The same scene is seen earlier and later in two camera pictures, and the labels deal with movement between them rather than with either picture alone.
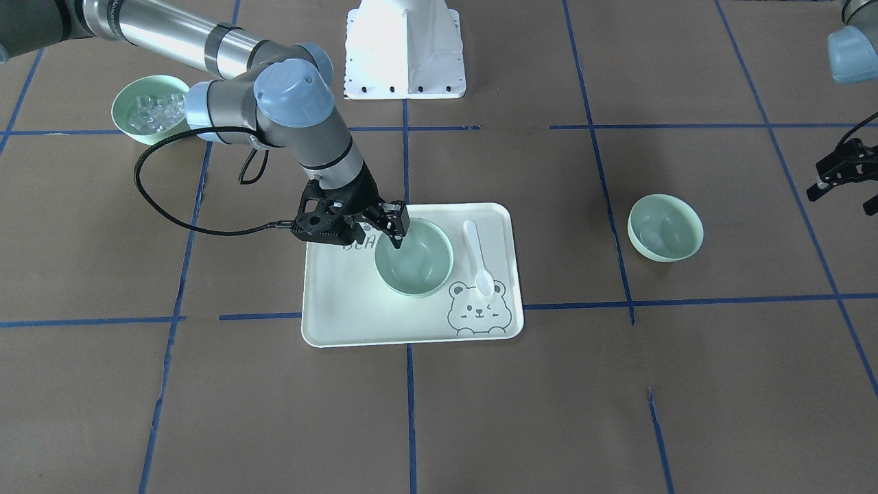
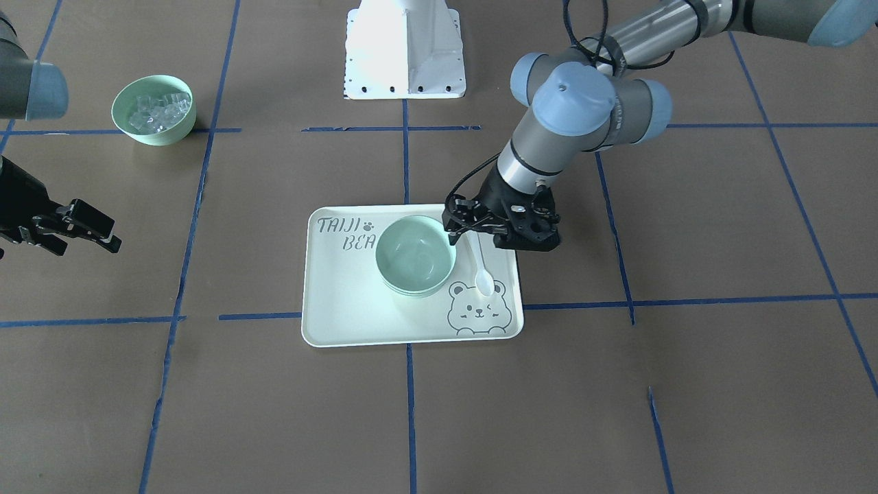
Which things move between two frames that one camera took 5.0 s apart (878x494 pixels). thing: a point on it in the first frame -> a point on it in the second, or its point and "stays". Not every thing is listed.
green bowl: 665,228 -> 414,254
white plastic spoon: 484,282 stays
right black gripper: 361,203 -> 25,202
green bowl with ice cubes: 151,109 stays
